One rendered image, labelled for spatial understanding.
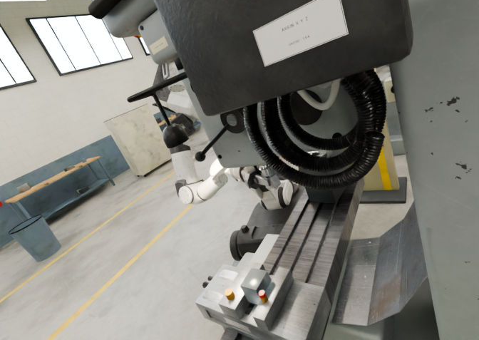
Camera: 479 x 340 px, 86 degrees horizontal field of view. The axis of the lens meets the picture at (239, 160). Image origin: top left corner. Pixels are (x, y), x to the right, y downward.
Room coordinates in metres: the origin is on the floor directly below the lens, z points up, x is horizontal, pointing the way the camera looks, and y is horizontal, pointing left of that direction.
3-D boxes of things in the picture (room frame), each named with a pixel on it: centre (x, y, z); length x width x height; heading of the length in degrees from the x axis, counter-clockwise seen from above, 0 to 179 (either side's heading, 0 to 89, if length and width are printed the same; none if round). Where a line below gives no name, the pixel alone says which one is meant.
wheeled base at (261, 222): (1.57, -0.13, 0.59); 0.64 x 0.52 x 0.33; 152
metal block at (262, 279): (0.53, 0.08, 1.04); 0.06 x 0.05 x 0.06; 138
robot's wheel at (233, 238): (1.48, 0.22, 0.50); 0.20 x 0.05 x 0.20; 152
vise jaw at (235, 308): (0.57, 0.13, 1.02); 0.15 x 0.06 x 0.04; 138
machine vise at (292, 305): (0.55, 0.11, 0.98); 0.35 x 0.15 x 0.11; 48
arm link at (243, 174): (0.79, -0.03, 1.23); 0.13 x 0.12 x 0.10; 115
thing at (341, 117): (0.58, -0.21, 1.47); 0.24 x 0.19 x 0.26; 140
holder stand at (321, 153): (1.00, -0.33, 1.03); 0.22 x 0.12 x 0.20; 132
